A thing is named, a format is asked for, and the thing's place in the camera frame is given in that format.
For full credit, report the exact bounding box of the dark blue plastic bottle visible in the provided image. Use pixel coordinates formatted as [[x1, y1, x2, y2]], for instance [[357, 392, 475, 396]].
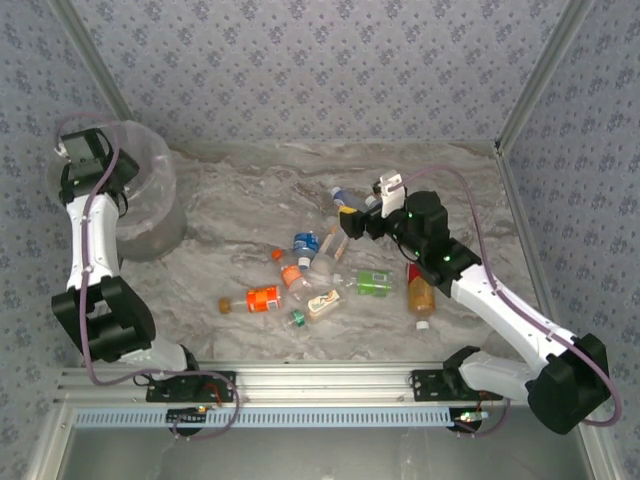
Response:
[[331, 185, 379, 211]]

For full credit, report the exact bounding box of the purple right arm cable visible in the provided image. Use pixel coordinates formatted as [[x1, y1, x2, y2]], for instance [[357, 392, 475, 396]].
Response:
[[397, 167, 624, 439]]

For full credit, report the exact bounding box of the white label plastic bottle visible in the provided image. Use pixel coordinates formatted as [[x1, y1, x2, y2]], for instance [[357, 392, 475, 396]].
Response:
[[305, 288, 347, 322]]

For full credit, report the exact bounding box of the orange label brown cap bottle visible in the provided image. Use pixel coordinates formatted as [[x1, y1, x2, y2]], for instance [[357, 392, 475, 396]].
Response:
[[218, 284, 284, 315]]

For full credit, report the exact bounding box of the clear bottle orange stripe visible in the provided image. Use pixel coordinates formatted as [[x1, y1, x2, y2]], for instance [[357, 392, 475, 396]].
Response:
[[307, 225, 351, 277]]

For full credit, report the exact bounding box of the green label plastic bottle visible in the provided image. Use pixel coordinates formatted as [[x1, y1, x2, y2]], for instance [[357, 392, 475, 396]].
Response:
[[333, 268, 394, 299]]

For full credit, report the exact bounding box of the small green cap bottle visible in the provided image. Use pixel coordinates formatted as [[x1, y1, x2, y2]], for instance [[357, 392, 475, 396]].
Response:
[[281, 308, 307, 332]]

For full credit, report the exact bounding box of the aluminium mounting rail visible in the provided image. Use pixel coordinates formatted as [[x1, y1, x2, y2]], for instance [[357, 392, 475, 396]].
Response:
[[54, 362, 531, 405]]

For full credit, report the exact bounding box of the aluminium side frame rail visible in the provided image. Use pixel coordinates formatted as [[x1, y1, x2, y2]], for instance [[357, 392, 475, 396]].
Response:
[[493, 141, 561, 331]]

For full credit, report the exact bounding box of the blue label water bottle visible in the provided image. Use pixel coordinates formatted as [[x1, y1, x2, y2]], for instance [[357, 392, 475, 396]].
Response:
[[291, 230, 322, 272]]

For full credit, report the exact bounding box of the small circuit board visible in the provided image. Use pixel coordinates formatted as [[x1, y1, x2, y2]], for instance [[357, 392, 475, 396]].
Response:
[[452, 407, 494, 432], [167, 405, 212, 427]]

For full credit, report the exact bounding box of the clear plastic bin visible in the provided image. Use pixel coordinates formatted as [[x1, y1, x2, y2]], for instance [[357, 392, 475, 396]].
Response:
[[47, 119, 189, 262]]

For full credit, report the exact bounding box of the aluminium frame post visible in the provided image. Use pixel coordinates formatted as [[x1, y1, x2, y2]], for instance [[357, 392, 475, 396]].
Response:
[[494, 0, 599, 151], [47, 0, 135, 124]]

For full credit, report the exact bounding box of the slotted pale blue cable duct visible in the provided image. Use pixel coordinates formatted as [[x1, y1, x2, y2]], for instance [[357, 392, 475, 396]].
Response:
[[74, 407, 459, 429]]

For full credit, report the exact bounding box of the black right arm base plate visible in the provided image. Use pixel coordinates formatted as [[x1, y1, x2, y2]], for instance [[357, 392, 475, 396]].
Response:
[[410, 369, 504, 402]]

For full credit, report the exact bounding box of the amber juice bottle red label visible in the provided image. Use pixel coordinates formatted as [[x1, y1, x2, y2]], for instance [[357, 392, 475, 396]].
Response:
[[405, 260, 437, 332]]

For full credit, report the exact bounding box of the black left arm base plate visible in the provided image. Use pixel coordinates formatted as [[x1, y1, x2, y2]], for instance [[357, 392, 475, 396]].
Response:
[[145, 370, 237, 404]]

